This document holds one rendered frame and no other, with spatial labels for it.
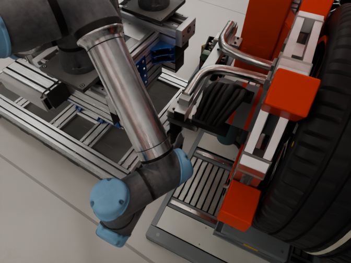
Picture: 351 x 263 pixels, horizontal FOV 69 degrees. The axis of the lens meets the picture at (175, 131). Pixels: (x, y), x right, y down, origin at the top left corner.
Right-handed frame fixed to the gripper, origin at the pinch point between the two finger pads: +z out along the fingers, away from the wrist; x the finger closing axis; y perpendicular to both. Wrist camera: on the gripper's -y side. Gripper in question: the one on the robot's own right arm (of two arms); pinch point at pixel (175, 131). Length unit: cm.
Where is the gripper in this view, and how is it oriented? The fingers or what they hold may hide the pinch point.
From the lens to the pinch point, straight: 77.9
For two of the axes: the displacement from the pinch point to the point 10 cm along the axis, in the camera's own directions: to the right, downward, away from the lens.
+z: 4.3, -7.4, 5.2
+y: 0.0, -5.7, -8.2
